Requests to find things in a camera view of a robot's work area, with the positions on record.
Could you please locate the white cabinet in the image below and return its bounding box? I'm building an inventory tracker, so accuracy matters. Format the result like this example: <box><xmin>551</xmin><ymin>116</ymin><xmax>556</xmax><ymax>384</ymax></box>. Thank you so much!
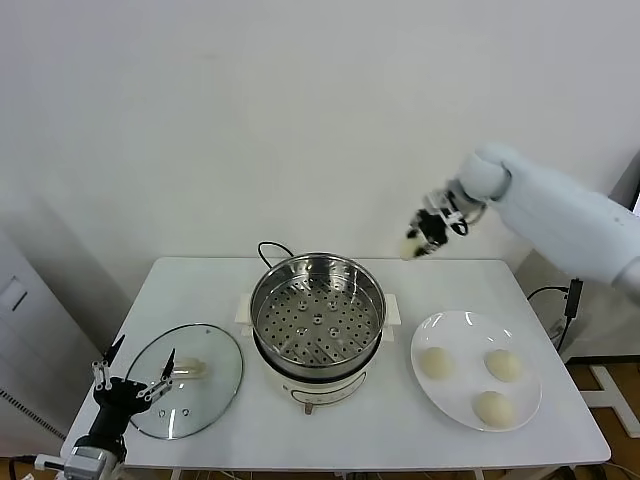
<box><xmin>0</xmin><ymin>227</ymin><xmax>109</xmax><ymax>447</ymax></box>

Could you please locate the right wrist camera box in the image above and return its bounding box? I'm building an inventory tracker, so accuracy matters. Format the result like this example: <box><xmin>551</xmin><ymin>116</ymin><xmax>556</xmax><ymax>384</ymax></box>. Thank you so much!
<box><xmin>424</xmin><ymin>188</ymin><xmax>474</xmax><ymax>236</ymax></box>

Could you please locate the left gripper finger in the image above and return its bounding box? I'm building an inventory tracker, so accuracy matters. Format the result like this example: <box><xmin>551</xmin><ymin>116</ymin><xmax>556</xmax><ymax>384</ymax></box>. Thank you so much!
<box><xmin>90</xmin><ymin>333</ymin><xmax>127</xmax><ymax>391</ymax></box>
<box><xmin>135</xmin><ymin>348</ymin><xmax>177</xmax><ymax>402</ymax></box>

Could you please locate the white steamed baozi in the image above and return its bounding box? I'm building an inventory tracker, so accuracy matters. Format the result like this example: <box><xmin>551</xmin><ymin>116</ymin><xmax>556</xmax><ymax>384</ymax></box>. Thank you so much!
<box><xmin>399</xmin><ymin>236</ymin><xmax>432</xmax><ymax>262</ymax></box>
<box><xmin>484</xmin><ymin>348</ymin><xmax>524</xmax><ymax>384</ymax></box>
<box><xmin>418</xmin><ymin>346</ymin><xmax>457</xmax><ymax>380</ymax></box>
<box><xmin>472</xmin><ymin>389</ymin><xmax>515</xmax><ymax>430</ymax></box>

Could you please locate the dark grey power adapter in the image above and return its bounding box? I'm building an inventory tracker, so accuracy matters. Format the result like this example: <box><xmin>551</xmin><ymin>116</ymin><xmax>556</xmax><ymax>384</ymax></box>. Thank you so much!
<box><xmin>564</xmin><ymin>278</ymin><xmax>584</xmax><ymax>319</ymax></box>

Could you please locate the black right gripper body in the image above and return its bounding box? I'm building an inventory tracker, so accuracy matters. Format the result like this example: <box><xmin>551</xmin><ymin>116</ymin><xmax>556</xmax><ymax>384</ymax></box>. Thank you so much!
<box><xmin>416</xmin><ymin>203</ymin><xmax>455</xmax><ymax>248</ymax></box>

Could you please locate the perforated steel steamer basket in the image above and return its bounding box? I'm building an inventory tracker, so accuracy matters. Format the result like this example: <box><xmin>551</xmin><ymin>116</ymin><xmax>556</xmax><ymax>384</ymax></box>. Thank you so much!
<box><xmin>249</xmin><ymin>253</ymin><xmax>388</xmax><ymax>374</ymax></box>

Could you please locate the black cooker power cable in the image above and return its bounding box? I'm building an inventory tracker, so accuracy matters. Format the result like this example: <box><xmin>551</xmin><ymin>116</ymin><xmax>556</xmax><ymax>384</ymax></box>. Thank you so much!
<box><xmin>256</xmin><ymin>241</ymin><xmax>297</xmax><ymax>272</ymax></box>

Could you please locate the white round plate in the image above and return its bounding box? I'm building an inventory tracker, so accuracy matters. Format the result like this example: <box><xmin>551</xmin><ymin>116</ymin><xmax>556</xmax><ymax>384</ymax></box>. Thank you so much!
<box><xmin>410</xmin><ymin>310</ymin><xmax>544</xmax><ymax>434</ymax></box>

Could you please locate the cream electric cooker pot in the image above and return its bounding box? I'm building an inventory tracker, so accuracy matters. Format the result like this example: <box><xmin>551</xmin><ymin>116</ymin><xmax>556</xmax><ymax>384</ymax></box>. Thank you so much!
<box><xmin>234</xmin><ymin>292</ymin><xmax>404</xmax><ymax>417</ymax></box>

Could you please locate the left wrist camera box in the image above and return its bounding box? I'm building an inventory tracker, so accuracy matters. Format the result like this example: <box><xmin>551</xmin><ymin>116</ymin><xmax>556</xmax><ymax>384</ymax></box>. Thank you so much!
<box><xmin>62</xmin><ymin>444</ymin><xmax>115</xmax><ymax>480</ymax></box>

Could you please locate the black left wrist camera cable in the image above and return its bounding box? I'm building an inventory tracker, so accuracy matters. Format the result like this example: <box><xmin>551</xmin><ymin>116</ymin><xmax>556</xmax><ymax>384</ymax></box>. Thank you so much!
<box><xmin>0</xmin><ymin>452</ymin><xmax>66</xmax><ymax>471</ymax></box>

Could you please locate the white desk floor frame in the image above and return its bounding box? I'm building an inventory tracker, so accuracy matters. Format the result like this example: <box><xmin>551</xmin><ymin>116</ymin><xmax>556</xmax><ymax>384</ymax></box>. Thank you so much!
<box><xmin>574</xmin><ymin>363</ymin><xmax>640</xmax><ymax>437</ymax></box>

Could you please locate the thin black adapter cable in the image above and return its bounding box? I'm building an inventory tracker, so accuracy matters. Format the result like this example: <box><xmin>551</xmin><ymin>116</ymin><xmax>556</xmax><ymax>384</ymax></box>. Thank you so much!
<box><xmin>557</xmin><ymin>315</ymin><xmax>576</xmax><ymax>354</ymax></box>
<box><xmin>526</xmin><ymin>285</ymin><xmax>571</xmax><ymax>304</ymax></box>

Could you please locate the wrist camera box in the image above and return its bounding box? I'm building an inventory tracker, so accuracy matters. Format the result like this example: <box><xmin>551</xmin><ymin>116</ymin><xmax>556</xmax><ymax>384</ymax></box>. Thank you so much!
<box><xmin>62</xmin><ymin>444</ymin><xmax>115</xmax><ymax>480</ymax></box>
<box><xmin>424</xmin><ymin>188</ymin><xmax>474</xmax><ymax>236</ymax></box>

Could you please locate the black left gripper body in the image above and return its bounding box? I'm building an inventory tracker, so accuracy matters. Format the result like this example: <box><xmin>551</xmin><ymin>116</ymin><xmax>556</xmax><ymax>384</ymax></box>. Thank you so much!
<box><xmin>85</xmin><ymin>375</ymin><xmax>153</xmax><ymax>449</ymax></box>

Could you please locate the glass lid with cream handle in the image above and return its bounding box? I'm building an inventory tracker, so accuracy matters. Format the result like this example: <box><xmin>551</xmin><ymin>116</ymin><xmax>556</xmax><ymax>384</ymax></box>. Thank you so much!
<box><xmin>123</xmin><ymin>322</ymin><xmax>245</xmax><ymax>441</ymax></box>

